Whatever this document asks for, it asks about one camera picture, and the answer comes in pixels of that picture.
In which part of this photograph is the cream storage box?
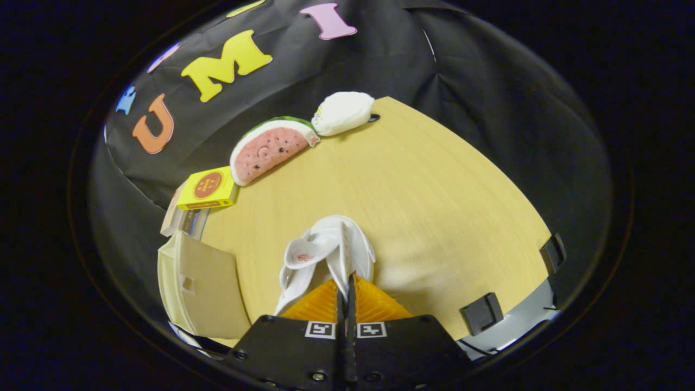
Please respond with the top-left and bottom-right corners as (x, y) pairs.
(157, 230), (252, 340)

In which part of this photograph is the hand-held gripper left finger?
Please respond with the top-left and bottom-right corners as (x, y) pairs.
(223, 278), (348, 391)

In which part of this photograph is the black table edge bracket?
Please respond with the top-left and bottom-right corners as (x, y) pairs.
(460, 293), (504, 336)
(540, 233), (567, 275)

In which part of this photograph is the watermelon slice plush toy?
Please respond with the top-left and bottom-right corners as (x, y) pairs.
(229, 116), (321, 187)

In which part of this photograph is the white plush toy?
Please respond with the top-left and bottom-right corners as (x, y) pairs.
(311, 91), (377, 137)

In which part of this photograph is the white canvas shoe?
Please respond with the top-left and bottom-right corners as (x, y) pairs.
(273, 215), (377, 317)

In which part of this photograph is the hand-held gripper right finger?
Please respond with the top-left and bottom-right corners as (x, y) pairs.
(347, 274), (471, 391)

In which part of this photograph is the yellow book with red circle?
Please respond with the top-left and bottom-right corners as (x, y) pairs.
(176, 166), (240, 211)

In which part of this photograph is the beige cover book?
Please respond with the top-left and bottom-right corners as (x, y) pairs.
(160, 182), (188, 237)

